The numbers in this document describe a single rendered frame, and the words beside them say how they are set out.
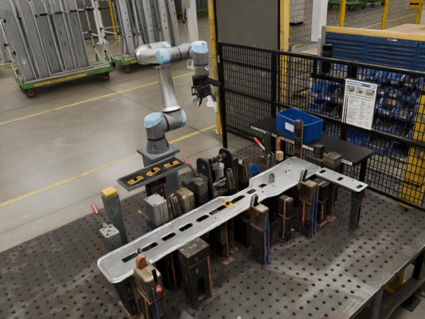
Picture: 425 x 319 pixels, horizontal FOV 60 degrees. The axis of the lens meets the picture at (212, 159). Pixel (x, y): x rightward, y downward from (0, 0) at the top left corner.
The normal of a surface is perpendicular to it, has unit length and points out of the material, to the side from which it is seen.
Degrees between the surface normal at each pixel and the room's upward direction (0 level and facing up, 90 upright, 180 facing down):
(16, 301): 0
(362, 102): 90
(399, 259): 0
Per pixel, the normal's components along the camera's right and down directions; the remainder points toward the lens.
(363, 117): -0.78, 0.34
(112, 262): -0.07, -0.88
